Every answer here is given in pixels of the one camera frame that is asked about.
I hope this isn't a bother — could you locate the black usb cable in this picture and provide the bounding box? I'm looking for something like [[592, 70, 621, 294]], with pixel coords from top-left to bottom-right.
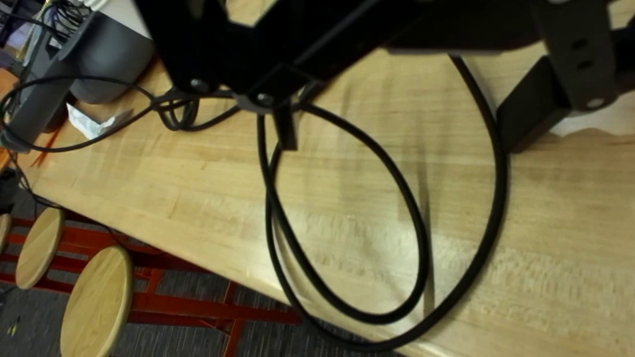
[[0, 56, 512, 356]]

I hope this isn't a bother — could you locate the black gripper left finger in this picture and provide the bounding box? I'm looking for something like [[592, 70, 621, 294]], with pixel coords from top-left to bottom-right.
[[135, 0, 326, 154]]

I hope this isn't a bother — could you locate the white crumpled wrapper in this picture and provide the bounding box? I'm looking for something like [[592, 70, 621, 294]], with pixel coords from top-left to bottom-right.
[[66, 102, 135, 144]]

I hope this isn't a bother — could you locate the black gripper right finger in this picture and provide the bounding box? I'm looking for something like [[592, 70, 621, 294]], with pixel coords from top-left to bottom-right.
[[496, 0, 623, 156]]

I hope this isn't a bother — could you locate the wooden stool red frame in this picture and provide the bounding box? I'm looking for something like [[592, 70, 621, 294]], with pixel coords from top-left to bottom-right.
[[14, 207, 66, 294], [0, 213, 12, 255], [58, 247, 304, 357]]

